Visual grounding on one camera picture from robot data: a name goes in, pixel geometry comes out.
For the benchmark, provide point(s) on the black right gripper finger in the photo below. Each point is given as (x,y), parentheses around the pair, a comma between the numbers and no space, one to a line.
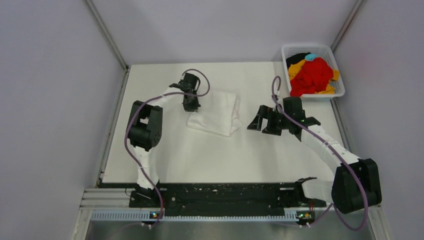
(273,123)
(257,122)

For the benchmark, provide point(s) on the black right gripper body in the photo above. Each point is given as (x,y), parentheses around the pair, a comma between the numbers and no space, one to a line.
(285,120)

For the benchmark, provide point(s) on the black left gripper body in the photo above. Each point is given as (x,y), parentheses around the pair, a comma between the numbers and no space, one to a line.
(193,91)

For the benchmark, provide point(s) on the white t shirt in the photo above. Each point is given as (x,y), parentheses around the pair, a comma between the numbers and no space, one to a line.
(218,114)

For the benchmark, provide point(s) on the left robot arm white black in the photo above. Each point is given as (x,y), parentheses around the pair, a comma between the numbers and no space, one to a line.
(145,126)

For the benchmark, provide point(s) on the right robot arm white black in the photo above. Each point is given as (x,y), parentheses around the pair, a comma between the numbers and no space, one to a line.
(356,181)

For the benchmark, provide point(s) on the yellow t shirt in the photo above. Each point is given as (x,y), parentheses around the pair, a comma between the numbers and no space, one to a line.
(294,69)

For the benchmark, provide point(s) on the black t shirt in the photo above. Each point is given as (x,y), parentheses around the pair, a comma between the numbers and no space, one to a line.
(294,59)

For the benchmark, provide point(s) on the light blue t shirt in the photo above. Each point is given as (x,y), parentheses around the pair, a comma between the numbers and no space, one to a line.
(310,57)

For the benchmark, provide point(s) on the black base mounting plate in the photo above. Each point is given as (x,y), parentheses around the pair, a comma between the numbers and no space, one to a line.
(224,199)

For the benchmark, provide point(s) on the right aluminium frame post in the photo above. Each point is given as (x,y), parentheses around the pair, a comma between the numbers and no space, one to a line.
(355,10)

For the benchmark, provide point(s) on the aluminium frame post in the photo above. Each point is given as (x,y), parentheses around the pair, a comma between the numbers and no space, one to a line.
(355,10)
(105,33)

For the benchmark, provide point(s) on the white slotted cable duct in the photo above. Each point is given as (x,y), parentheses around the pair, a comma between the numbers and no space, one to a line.
(150,217)

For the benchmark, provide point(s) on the left aluminium frame post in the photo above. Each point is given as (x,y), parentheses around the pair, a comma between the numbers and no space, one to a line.
(105,33)

